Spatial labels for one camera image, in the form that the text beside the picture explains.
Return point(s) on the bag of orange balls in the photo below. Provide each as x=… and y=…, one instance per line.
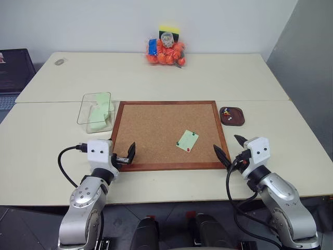
x=169, y=56

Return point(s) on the dark laptop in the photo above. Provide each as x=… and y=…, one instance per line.
x=13, y=70

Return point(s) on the dark rounded shape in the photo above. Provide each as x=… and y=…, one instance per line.
x=209, y=233
x=144, y=234

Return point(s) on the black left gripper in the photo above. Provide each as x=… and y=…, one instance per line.
x=114, y=159

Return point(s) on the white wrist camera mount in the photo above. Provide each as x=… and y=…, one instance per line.
x=258, y=152
x=99, y=153

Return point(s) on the green paper note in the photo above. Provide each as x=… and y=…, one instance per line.
x=186, y=142

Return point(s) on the blue packet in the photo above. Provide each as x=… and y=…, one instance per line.
x=152, y=47

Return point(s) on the wood framed cork board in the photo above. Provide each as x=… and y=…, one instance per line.
x=156, y=130

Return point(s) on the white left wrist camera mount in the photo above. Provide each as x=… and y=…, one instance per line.
x=99, y=153

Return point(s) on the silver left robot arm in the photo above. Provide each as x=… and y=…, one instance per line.
x=83, y=203

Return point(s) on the brown wooden tray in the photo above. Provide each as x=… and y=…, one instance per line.
x=234, y=121

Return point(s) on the yellow and black sponge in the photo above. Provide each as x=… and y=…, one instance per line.
x=169, y=29

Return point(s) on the clear plastic jar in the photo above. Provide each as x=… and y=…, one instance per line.
x=167, y=40

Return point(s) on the grey oval table grommet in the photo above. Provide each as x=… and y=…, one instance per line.
x=59, y=62

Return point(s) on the clear plastic box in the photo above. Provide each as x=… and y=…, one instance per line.
x=86, y=119

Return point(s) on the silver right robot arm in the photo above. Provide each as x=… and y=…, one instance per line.
x=283, y=203

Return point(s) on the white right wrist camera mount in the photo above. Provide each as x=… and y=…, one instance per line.
x=258, y=152

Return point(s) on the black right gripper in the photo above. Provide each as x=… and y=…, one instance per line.
x=240, y=157

